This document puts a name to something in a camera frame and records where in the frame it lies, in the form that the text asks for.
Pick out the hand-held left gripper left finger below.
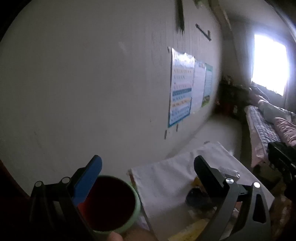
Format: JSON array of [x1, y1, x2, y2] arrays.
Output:
[[29, 155, 103, 241]]

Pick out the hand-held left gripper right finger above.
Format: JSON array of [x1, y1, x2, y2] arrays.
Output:
[[194, 155, 271, 241]]

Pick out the green bin with red inside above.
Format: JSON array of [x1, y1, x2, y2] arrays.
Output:
[[77, 175, 141, 234]]

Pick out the small yellow wrapper piece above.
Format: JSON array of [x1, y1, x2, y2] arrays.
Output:
[[192, 176, 204, 188]]

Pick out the silver plastic wrapper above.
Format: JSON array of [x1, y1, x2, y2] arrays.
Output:
[[218, 166, 240, 180]]

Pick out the pink blanket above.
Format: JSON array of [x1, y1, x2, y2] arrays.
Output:
[[274, 117, 296, 147]]

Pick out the white table cloth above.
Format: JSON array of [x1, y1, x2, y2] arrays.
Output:
[[128, 142, 275, 241]]

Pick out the light grey pillow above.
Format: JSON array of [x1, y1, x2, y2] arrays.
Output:
[[258, 99, 292, 123]]

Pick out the yellow printed wrapper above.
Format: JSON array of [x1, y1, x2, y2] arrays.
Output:
[[168, 218, 210, 241]]

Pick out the dark cluttered cabinet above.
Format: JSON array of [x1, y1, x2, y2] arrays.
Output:
[[217, 76, 252, 116]]

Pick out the bright window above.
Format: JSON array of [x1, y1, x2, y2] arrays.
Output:
[[252, 34, 290, 96]]

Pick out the green wall poster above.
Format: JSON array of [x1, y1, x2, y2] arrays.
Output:
[[201, 64, 213, 108]]

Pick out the white wall poster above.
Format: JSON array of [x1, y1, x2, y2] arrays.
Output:
[[191, 59, 207, 114]]

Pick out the blue chart wall poster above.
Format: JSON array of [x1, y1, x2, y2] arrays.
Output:
[[168, 47, 195, 128]]

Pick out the black wall hook rail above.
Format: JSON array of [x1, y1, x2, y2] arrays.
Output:
[[195, 23, 212, 42]]

